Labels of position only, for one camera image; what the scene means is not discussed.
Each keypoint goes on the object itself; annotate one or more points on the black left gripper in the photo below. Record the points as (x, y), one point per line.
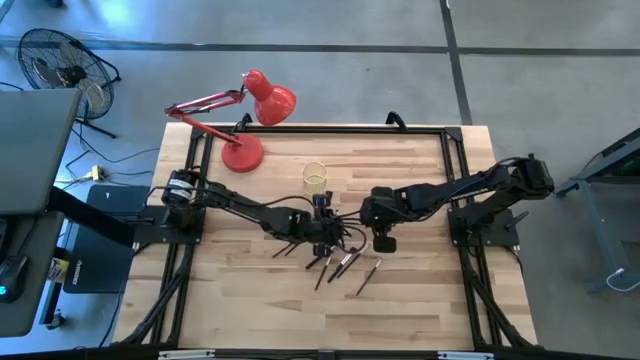
(325, 230)

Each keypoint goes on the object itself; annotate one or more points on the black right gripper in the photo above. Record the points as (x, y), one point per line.
(380, 212)

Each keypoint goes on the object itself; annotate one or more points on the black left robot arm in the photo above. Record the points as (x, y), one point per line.
(250, 210)

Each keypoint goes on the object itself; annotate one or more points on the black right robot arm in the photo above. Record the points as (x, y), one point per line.
(450, 192)

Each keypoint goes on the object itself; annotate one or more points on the red desk lamp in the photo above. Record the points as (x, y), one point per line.
(242, 152)

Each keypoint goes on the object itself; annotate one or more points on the white label strip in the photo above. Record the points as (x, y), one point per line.
(186, 354)
(465, 355)

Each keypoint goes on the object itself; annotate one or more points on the black computer case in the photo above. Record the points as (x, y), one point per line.
(100, 270)

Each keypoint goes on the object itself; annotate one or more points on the yellow power adapter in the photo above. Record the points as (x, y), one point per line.
(96, 173)

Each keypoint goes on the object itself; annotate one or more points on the black desk leg beam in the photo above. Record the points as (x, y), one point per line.
(90, 215)

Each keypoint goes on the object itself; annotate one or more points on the grey desk top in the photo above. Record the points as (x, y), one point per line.
(35, 150)

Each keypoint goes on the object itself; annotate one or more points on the black floor fan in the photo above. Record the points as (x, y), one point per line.
(65, 75)

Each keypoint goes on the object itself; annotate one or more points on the dark grey desk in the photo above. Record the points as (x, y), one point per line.
(25, 310)

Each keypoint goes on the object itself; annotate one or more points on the black computer mouse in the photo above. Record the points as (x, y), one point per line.
(12, 275)

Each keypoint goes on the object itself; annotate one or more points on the black aluminium table frame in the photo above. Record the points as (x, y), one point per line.
(320, 130)

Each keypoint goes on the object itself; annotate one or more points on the grey desk leg frame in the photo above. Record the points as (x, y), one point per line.
(599, 235)

